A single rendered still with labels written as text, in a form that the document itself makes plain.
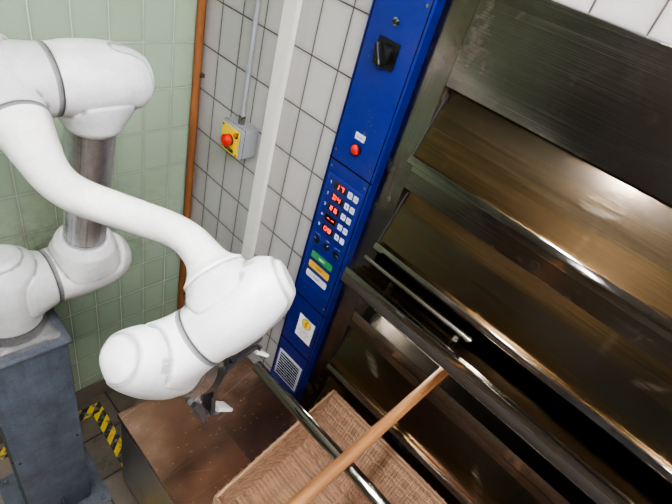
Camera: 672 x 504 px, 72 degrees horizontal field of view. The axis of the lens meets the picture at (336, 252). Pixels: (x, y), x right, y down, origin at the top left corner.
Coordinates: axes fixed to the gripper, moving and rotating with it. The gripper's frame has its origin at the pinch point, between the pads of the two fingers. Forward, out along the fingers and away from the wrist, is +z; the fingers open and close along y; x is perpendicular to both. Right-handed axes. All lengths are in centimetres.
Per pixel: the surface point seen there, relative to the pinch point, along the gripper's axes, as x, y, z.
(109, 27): -89, -55, -11
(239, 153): -53, -50, 21
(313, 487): 23.9, 9.7, 5.8
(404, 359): 22, -24, 41
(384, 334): 13, -27, 41
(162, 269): -93, -1, 77
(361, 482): 30.8, 4.9, 15.3
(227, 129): -59, -54, 18
